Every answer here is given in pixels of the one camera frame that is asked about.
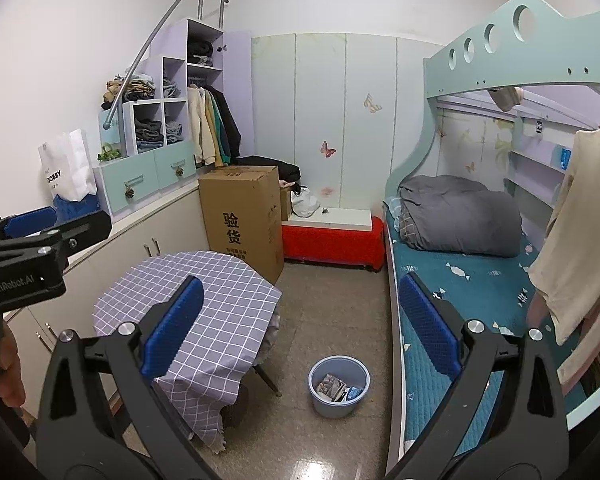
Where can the black folded clothes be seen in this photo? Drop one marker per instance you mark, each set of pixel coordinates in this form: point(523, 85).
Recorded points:
point(200, 51)

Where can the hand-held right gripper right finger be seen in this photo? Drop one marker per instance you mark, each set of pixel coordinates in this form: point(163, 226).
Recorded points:
point(427, 325)

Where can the grey metal handrail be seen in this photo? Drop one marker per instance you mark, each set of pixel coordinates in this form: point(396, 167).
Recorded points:
point(166, 24)

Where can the teal bunk bed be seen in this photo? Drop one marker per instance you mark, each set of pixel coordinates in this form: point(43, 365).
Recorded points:
point(555, 55)

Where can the small cardboard box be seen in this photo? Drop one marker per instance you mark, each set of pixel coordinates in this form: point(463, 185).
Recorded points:
point(285, 202)

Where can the blue plastic bin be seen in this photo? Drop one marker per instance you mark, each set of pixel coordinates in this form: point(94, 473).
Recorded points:
point(330, 407)

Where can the white plastic bag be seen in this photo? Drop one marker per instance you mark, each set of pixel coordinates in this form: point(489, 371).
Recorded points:
point(305, 205)

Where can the white paper bag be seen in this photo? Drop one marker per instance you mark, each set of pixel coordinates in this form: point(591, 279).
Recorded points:
point(67, 165)

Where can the black clothing heap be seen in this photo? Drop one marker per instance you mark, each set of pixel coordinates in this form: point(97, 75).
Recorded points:
point(275, 167)

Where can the green hanging garment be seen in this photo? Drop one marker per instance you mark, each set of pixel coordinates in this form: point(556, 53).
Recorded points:
point(223, 135)

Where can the blue bag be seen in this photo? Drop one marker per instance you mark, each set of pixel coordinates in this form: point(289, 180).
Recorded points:
point(80, 207)

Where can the white wardrobe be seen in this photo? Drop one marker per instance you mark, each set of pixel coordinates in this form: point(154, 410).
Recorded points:
point(320, 90)

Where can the grey printed packet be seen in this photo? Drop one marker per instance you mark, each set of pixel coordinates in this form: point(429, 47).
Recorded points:
point(330, 385)

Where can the khaki folded clothes pile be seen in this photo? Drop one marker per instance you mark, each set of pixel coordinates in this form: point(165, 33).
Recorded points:
point(137, 91)

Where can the red bench with white top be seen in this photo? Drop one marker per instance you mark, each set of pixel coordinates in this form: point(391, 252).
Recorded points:
point(330, 242)

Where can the teal patterned bed sheet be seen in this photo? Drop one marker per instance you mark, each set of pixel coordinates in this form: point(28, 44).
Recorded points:
point(480, 285)

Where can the pink butterfly sticker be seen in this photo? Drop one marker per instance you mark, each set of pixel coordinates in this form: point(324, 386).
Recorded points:
point(327, 148)

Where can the dark folded clothes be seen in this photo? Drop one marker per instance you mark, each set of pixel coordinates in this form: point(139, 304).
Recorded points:
point(147, 132)

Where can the large cardboard box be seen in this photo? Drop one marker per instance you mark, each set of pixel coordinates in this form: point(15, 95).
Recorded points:
point(240, 220)

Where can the green plant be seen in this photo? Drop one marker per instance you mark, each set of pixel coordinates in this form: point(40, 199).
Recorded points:
point(109, 155)

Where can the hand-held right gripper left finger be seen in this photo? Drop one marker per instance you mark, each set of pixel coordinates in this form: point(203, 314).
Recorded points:
point(175, 325)

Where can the beige hanging shirt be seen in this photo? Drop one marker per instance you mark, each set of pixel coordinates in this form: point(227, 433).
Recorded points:
point(580, 240)

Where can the cream hanging jacket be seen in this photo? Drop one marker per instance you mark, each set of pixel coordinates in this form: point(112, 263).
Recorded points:
point(202, 130)

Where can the purple and teal stair cabinet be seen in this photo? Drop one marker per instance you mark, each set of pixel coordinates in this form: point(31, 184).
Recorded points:
point(130, 180)

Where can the plaid blanket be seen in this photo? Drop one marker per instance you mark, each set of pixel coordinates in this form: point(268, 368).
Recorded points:
point(406, 225)

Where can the pink hanging garment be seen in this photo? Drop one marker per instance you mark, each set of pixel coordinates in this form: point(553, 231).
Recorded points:
point(585, 350)

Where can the small blue box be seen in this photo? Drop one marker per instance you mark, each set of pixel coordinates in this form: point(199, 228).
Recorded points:
point(563, 157)

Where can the black tag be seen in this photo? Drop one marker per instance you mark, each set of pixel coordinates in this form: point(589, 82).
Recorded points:
point(539, 128)

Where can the pink flower sticker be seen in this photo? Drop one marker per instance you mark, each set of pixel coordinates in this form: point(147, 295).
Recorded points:
point(328, 191)

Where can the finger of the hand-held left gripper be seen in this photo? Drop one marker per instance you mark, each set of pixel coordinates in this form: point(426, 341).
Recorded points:
point(30, 221)
point(85, 232)

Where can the grey quilt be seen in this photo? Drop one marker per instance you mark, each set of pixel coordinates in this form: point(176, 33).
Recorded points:
point(460, 215)

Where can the small beige butterfly sticker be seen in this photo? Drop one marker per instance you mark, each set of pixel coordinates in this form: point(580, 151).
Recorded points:
point(470, 166)

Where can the folded blue jeans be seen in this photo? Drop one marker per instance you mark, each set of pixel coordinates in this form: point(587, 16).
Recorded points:
point(174, 132)
point(171, 89)

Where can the black hanging coat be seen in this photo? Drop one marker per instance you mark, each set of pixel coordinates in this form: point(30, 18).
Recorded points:
point(231, 125)

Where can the person's left hand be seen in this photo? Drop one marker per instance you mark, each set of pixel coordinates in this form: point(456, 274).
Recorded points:
point(10, 375)

